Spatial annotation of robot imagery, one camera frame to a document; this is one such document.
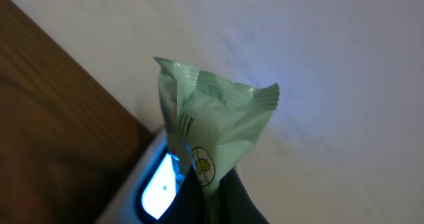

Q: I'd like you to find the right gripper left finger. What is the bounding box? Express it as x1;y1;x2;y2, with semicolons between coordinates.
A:
157;167;206;224

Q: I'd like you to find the white barcode scanner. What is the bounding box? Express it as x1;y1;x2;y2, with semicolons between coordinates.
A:
95;128;182;224

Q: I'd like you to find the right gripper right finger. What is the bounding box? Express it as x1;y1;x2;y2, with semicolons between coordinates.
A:
219;168;269;224

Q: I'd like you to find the mint green wipes pack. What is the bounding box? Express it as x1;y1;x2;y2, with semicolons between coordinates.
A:
156;58;280;223

